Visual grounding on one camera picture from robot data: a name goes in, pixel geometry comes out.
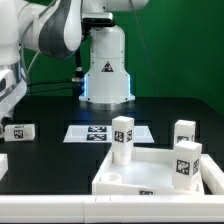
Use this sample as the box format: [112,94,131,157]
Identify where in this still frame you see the white left obstacle block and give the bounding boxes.
[0,154,8,181]

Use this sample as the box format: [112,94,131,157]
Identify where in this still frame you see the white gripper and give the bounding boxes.
[0,69,27,121]

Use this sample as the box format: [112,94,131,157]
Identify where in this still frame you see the white square table top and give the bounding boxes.
[92,147,204,195]

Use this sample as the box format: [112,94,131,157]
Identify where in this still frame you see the white marker base plate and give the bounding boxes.
[63,125,154,143]

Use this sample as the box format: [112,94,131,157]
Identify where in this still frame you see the white right obstacle rail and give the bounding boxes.
[200,154,224,195]

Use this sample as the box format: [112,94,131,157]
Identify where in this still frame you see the black cables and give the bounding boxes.
[26,79,84,96]

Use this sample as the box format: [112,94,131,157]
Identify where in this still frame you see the grey braided arm hose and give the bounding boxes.
[18,0,64,88]

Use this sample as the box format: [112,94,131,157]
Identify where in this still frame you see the white front obstacle rail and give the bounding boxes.
[0,195,224,223]

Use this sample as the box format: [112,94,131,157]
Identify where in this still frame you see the white obstacle rail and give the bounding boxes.
[200,154,224,195]
[0,195,224,223]

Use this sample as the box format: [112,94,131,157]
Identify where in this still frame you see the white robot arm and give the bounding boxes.
[0,0,149,121]

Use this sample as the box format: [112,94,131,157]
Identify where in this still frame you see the grey cable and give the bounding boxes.
[26,49,42,74]

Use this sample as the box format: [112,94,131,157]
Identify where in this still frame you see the black camera stand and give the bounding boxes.
[72,12,116,97]

